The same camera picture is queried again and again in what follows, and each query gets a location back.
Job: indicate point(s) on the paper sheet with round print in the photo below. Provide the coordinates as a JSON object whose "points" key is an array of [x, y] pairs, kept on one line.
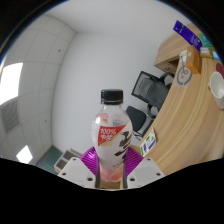
{"points": [[182, 75]]}

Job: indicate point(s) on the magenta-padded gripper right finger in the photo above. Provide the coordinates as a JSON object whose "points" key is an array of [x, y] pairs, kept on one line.
{"points": [[145, 170]]}

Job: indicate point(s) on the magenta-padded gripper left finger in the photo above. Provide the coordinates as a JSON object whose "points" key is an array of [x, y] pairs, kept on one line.
{"points": [[78, 170]]}

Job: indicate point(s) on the dark office chair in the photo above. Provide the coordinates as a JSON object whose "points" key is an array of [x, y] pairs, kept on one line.
{"points": [[138, 120]]}

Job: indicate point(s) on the white paper cup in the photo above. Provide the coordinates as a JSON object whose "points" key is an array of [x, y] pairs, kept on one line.
{"points": [[218, 88]]}

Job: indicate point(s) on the purple stand-up pouch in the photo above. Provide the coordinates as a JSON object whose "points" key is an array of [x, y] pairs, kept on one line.
{"points": [[187, 32]]}

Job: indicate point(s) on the small orange box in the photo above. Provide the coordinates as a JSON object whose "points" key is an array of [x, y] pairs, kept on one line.
{"points": [[194, 60]]}

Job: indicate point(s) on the clear black-capped drink bottle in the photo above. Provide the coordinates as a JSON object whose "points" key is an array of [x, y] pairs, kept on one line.
{"points": [[111, 133]]}

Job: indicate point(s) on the small blue packet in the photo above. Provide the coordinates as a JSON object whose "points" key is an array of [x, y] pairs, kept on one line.
{"points": [[216, 55]]}

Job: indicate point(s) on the wooden glass-door cabinet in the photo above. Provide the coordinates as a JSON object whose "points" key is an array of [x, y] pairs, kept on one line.
{"points": [[66, 158]]}

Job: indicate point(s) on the wooden side desk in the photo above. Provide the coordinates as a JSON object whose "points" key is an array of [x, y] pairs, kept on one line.
{"points": [[171, 50]]}

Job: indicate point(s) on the ceiling air vent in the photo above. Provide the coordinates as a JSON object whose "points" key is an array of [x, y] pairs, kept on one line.
{"points": [[9, 116]]}

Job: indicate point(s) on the grey mesh office chair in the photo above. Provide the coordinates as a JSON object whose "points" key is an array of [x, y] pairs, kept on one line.
{"points": [[151, 88]]}

